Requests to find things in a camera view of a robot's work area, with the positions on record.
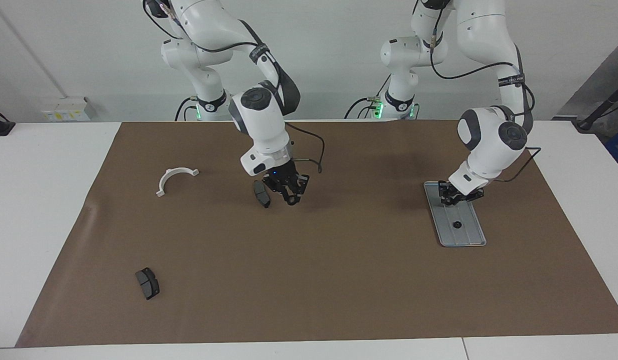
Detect silver metal tray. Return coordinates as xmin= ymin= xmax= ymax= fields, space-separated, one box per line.
xmin=423 ymin=181 xmax=488 ymax=248

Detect black stand base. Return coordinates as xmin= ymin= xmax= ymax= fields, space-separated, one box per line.
xmin=571 ymin=82 xmax=618 ymax=133

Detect black base cables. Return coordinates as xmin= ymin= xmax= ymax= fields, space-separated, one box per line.
xmin=344 ymin=75 xmax=392 ymax=120
xmin=175 ymin=96 xmax=197 ymax=122

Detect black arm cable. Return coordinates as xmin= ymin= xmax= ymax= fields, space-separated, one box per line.
xmin=429 ymin=25 xmax=542 ymax=185
xmin=141 ymin=0 xmax=326 ymax=175

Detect black right base cables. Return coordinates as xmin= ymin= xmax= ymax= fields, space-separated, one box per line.
xmin=175 ymin=96 xmax=197 ymax=122

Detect dark grey brake pad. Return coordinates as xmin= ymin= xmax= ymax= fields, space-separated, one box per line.
xmin=135 ymin=267 xmax=161 ymax=301
xmin=252 ymin=180 xmax=271 ymax=209

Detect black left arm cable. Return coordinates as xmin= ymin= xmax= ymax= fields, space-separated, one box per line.
xmin=429 ymin=25 xmax=542 ymax=185

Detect black left base cables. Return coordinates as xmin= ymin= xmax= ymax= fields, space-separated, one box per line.
xmin=344 ymin=75 xmax=392 ymax=120

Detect white wall socket box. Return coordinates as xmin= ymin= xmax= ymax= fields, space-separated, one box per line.
xmin=41 ymin=96 xmax=97 ymax=122

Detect white semicircular plastic clamp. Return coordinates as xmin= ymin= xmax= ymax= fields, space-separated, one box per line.
xmin=155 ymin=167 xmax=200 ymax=198

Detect brown paper table mat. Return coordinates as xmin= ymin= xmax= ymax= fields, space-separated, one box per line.
xmin=15 ymin=119 xmax=618 ymax=349

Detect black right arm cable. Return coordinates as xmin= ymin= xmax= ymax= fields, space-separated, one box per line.
xmin=141 ymin=0 xmax=326 ymax=175

